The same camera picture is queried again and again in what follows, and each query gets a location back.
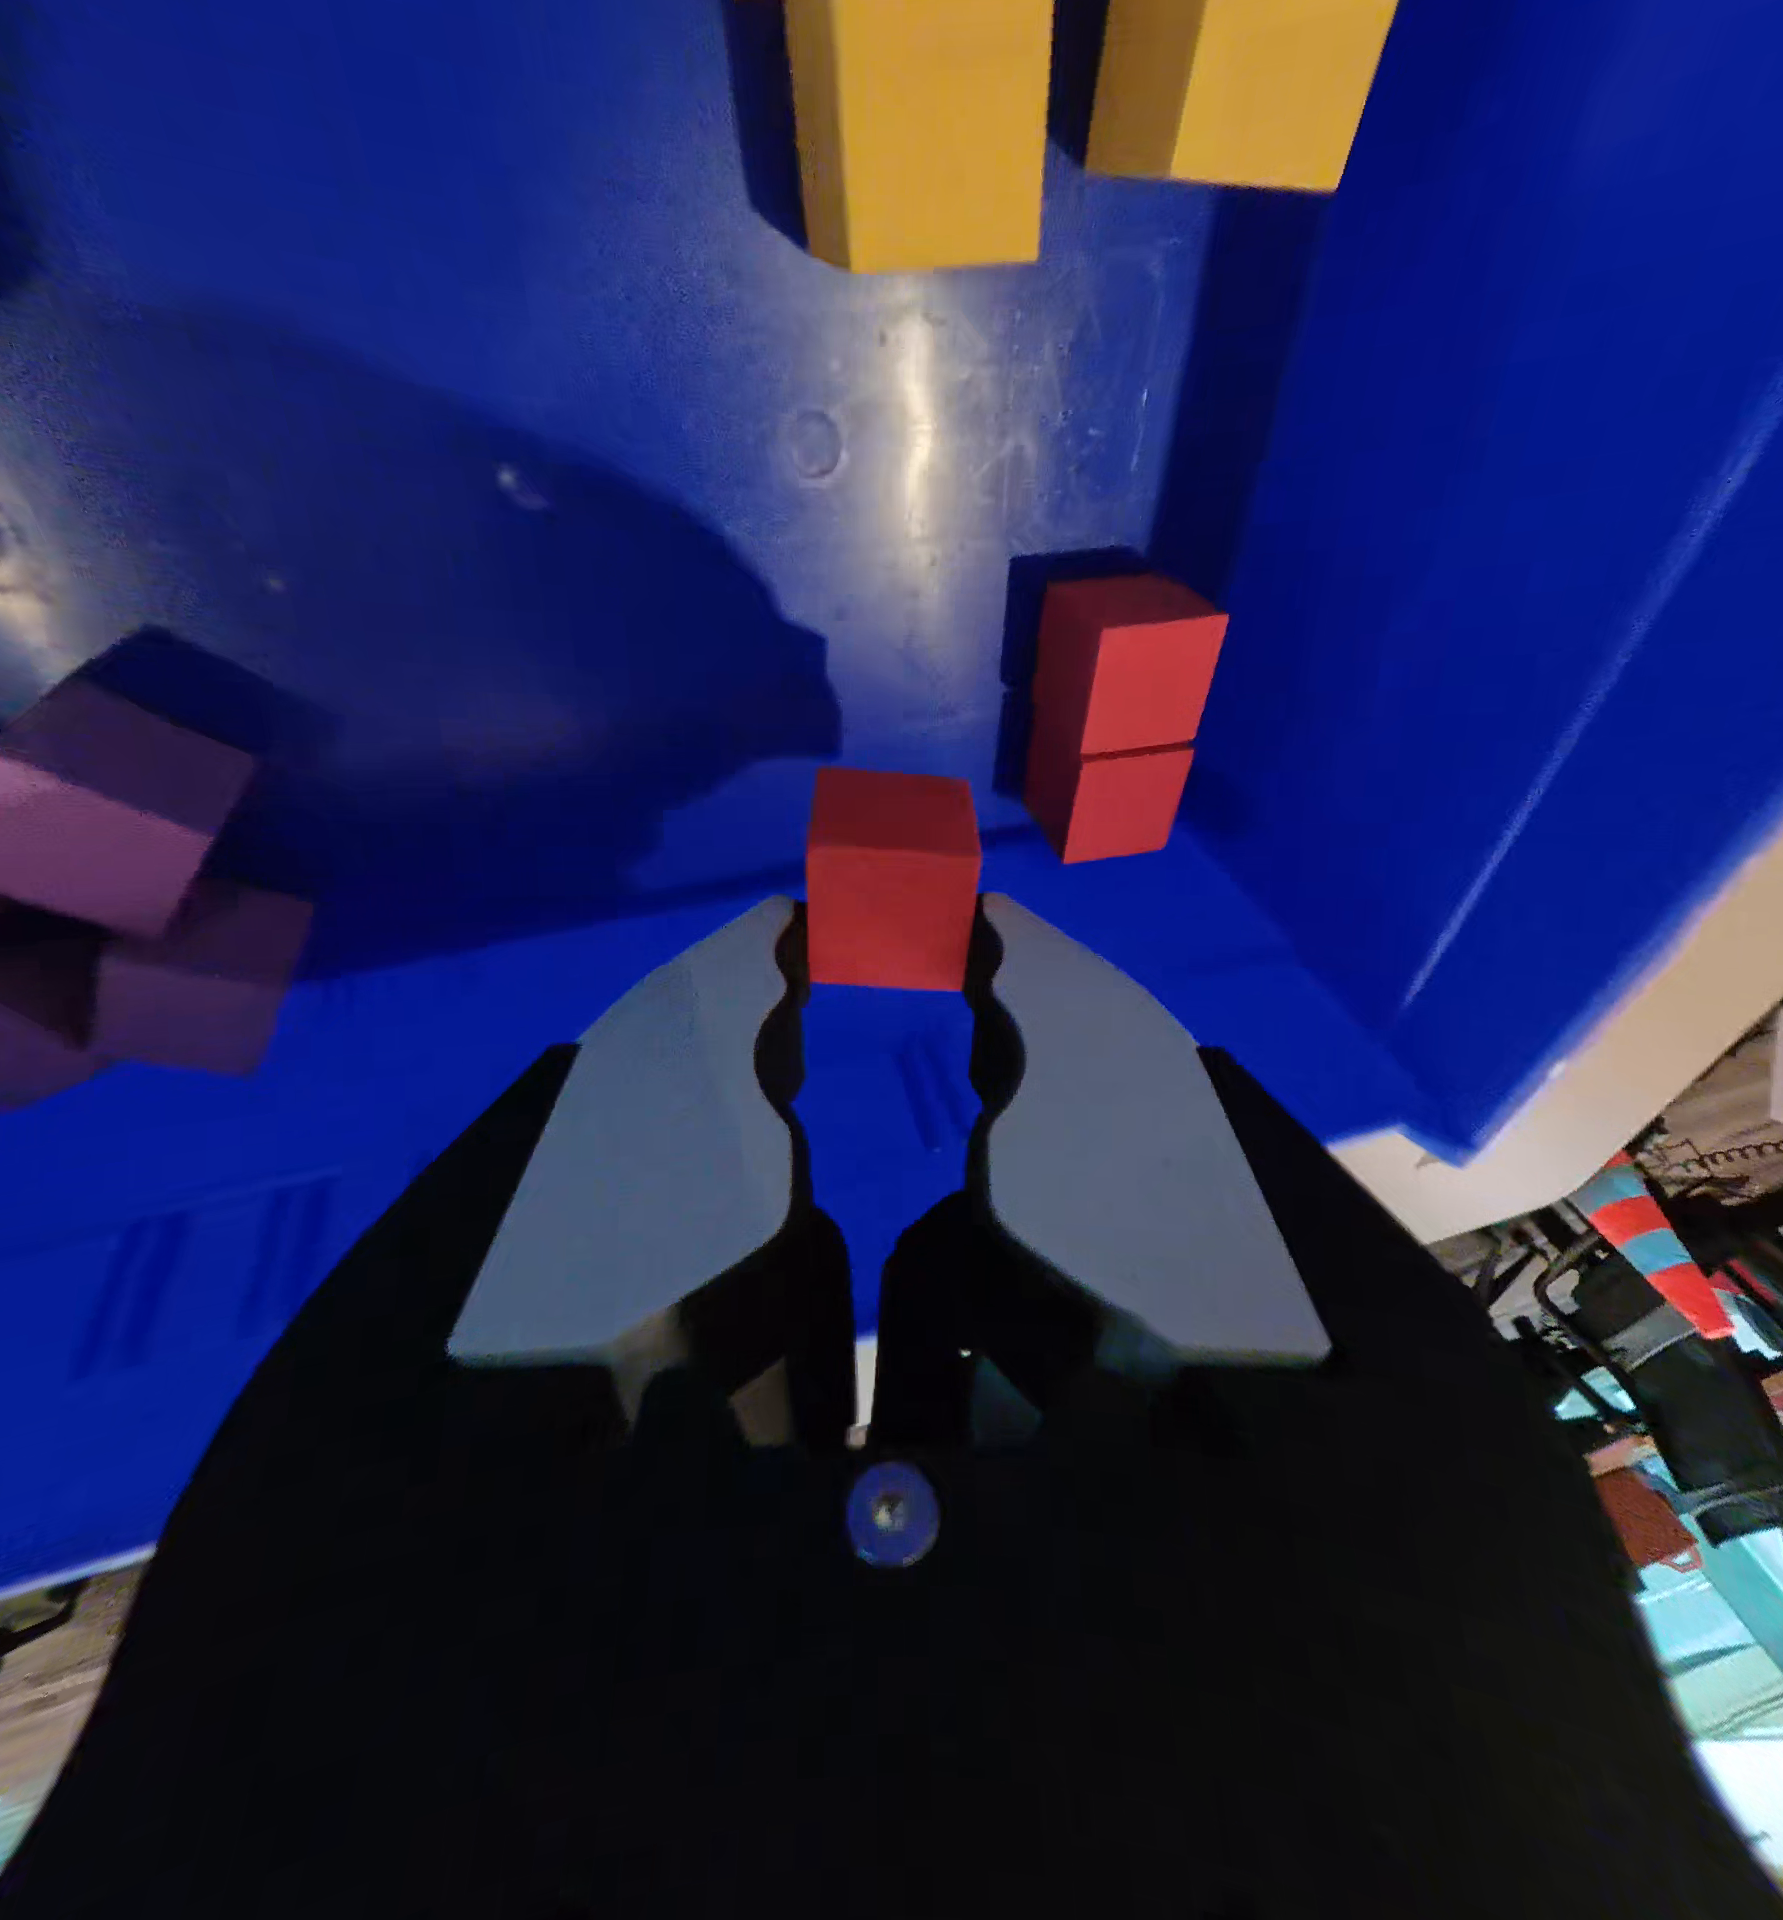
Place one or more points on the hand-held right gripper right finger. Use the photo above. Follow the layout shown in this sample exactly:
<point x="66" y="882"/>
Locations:
<point x="1146" y="1183"/>

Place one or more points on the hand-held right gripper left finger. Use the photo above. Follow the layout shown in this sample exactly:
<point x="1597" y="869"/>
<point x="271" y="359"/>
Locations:
<point x="635" y="1183"/>

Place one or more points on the red wooden cube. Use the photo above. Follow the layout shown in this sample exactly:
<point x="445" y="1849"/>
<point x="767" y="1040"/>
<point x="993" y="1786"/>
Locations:
<point x="1137" y="671"/>
<point x="1117" y="800"/>
<point x="894" y="883"/>

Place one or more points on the blue plastic bin with cubes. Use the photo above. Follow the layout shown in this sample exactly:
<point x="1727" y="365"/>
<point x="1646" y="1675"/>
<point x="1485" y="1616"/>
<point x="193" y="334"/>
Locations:
<point x="1507" y="525"/>

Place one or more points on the yellow wooden cube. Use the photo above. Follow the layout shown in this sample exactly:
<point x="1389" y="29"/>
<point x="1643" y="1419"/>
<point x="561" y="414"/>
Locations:
<point x="1238" y="87"/>
<point x="920" y="136"/>

